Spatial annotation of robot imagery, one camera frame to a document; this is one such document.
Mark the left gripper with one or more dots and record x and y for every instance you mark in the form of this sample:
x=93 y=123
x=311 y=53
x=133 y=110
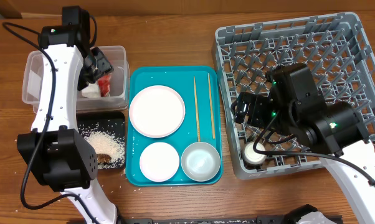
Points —
x=106 y=68

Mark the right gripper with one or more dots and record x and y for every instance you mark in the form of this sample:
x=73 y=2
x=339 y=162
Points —
x=248 y=109

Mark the red foil snack wrapper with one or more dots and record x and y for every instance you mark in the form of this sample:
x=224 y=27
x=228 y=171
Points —
x=104 y=85

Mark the white napkin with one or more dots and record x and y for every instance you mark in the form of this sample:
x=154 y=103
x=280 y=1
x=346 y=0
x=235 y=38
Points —
x=91 y=91

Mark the small white cup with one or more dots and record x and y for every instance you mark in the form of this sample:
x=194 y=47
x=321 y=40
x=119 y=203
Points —
x=251 y=157

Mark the white rice pile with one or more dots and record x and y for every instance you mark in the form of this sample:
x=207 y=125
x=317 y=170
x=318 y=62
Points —
x=106 y=137

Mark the brown food scrap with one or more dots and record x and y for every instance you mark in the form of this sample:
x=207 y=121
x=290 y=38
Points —
x=103 y=158

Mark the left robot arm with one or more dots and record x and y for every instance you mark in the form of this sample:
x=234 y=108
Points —
x=54 y=151

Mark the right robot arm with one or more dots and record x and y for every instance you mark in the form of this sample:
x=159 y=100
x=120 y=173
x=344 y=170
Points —
x=336 y=134

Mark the grey dishwasher rack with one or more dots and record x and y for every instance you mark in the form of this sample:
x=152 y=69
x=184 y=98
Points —
x=338 y=53

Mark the clear plastic bin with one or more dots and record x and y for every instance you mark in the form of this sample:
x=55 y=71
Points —
x=119 y=82

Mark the right wooden chopstick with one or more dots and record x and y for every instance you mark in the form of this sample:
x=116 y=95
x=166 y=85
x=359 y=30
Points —
x=211 y=105

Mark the wooden chopstick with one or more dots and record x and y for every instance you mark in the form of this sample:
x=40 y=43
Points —
x=211 y=105
x=196 y=109

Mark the black plastic tray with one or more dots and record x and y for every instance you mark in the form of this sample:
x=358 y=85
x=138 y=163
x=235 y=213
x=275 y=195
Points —
x=113 y=116

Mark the teal serving tray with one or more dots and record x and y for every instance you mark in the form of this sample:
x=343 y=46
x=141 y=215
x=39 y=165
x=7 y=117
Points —
x=179 y=78

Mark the left wooden chopstick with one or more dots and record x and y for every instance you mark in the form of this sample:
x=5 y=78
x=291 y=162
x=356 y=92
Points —
x=196 y=109

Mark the large white plate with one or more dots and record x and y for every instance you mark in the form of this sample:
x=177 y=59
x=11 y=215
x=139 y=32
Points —
x=157 y=111

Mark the grey bowl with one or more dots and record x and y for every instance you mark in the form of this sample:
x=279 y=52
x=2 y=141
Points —
x=200 y=161

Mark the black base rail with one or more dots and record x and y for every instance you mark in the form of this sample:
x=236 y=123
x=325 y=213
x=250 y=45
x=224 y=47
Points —
x=304 y=214

